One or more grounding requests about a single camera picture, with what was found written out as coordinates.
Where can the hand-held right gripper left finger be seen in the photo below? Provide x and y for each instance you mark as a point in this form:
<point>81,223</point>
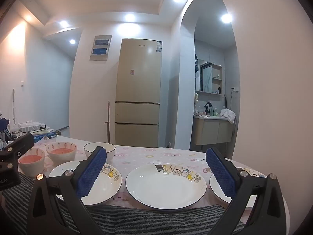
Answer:
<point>93,171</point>

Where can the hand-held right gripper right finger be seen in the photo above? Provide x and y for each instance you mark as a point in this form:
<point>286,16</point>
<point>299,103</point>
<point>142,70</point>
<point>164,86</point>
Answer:
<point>222,173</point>

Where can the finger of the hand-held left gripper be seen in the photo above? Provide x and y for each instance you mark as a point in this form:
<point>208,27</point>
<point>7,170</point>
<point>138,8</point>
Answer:
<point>3,124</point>
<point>23,143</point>

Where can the white cartoon print plate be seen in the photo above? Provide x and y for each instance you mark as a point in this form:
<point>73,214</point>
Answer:
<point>215,187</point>
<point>107,188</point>
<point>159,191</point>

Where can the pink carrot print bowl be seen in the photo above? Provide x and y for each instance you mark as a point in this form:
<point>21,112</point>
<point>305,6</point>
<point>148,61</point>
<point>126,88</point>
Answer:
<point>61,155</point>
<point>30,164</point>

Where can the white black-rimmed bowl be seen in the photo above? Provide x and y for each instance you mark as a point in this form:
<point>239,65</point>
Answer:
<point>108,151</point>

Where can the small white box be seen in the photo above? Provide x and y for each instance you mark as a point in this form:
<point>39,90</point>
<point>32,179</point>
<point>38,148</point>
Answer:
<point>16,134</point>

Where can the stack of books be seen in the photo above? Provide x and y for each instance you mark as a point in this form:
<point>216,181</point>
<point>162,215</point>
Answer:
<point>45,135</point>

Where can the beige vanity cabinet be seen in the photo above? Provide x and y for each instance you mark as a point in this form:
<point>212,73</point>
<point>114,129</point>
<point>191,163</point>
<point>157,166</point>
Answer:
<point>210,131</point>

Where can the brown wooden stick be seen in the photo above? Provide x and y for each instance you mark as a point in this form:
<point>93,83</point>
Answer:
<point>107,127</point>

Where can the pink cartoon printed tablecloth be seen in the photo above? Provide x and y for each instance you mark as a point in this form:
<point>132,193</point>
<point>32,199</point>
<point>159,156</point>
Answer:
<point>146,154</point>

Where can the white towel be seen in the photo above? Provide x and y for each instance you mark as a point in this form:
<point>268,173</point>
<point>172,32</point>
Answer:
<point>228,114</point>

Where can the green bottles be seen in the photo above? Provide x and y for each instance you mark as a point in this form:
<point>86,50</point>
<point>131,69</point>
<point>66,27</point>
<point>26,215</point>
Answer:
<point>215,112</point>

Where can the black faucet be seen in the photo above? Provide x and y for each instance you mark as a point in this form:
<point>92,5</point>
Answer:
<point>207,107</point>

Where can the grey striped fuzzy cloth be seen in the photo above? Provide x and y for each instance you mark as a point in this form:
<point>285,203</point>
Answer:
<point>146,217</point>

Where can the black hanging appliance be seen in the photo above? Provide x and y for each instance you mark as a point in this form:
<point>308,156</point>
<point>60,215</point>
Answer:
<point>226,101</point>

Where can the beige plush figure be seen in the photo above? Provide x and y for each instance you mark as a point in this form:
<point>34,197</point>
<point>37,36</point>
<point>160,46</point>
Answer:
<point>196,101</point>

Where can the beige three-door fridge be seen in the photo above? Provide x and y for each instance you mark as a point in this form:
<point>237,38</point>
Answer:
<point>137,88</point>

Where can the bathroom mirror cabinet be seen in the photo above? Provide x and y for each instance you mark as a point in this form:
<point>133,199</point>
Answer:
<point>206,77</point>

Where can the white wall socket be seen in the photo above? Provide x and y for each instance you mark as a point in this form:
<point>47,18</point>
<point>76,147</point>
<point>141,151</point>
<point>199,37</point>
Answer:
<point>234,89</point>

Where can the grey wall electrical panel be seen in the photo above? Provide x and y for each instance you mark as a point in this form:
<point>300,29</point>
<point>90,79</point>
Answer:
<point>100,47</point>

